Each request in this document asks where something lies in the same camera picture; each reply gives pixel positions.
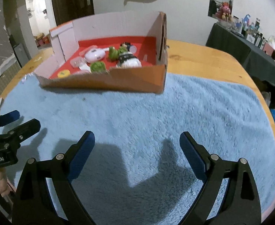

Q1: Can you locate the yellow round lid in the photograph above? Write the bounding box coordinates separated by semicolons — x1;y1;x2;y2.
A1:
57;70;71;78

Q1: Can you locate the clear plastic case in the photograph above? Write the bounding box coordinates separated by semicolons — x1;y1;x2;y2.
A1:
70;56;87;68

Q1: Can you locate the green haired figurine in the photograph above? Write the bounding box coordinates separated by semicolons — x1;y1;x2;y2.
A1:
88;42;132;73

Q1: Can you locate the white pink earbud case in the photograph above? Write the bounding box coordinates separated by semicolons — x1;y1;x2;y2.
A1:
84;48;105;64

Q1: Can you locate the black white bundle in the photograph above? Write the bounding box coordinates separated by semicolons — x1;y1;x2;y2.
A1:
117;52;142;68

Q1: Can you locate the white round cap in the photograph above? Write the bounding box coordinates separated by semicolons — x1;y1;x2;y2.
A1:
128;45;137;54

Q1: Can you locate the person left hand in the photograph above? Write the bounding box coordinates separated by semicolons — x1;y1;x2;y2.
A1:
0;168;10;197

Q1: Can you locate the light blue fluffy mat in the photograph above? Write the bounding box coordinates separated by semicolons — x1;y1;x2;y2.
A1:
0;74;275;224

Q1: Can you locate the cardboard box red lining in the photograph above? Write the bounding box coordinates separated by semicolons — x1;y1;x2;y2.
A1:
34;11;167;94

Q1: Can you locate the dark wooden door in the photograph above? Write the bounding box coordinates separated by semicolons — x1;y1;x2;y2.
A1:
51;0;95;26

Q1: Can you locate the dark cloth side table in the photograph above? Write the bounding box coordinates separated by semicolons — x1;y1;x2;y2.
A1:
206;23;275;86

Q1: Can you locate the pink plush toy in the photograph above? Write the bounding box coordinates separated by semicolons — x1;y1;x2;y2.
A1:
215;2;232;21

